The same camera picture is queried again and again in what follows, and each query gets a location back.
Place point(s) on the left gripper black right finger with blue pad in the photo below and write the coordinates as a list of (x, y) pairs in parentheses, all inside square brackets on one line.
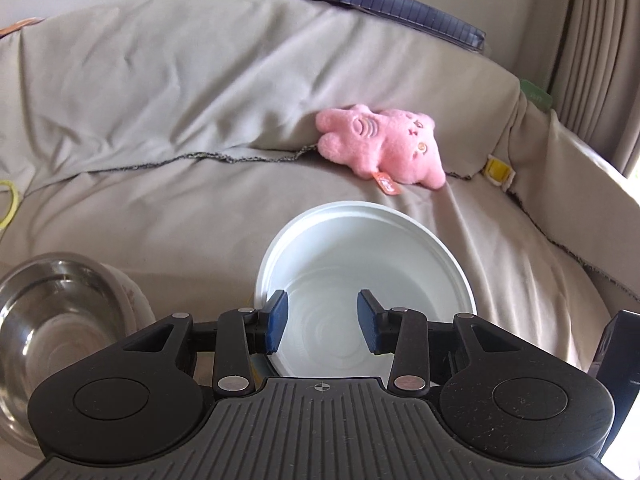
[(426, 354)]

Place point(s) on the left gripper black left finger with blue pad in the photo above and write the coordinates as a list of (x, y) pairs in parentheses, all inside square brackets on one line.
[(232, 339)]

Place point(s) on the white plastic printed bowl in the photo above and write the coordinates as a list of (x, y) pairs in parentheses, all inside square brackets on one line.
[(325, 256)]

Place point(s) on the stainless steel bowl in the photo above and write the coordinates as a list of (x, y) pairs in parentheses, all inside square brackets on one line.
[(56, 309)]

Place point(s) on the blue enamel white bowl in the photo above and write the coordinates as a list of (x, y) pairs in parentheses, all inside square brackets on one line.
[(262, 368)]

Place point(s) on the yellow white clip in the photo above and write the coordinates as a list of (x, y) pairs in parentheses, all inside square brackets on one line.
[(499, 173)]

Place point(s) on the pink plush toy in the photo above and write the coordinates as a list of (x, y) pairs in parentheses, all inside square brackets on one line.
[(398, 143)]

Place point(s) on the grey sofa cover cloth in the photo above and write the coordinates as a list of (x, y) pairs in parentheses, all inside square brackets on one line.
[(174, 138)]

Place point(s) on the green tag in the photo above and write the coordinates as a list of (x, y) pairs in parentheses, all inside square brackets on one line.
[(540, 98)]

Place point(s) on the beige curtain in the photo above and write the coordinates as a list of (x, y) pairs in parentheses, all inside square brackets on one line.
[(595, 85)]

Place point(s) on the dark blue striped book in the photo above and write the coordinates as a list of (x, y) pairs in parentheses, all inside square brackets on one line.
[(423, 18)]

